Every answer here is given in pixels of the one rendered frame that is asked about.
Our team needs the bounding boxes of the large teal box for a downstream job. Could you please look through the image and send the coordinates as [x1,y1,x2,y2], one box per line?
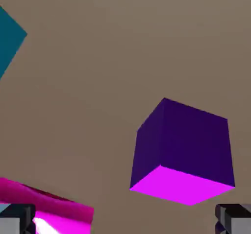
[0,5,28,81]

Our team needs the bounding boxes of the small purple cube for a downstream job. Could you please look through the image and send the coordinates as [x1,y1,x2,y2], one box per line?
[129,97,236,206]

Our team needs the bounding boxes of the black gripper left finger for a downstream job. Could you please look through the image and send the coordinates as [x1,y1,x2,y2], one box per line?
[0,203,37,234]

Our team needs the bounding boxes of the large magenta box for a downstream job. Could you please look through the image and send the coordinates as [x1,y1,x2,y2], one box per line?
[0,177,95,234]

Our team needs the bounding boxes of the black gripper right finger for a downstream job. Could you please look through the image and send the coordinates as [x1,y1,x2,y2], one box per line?
[214,203,251,234]

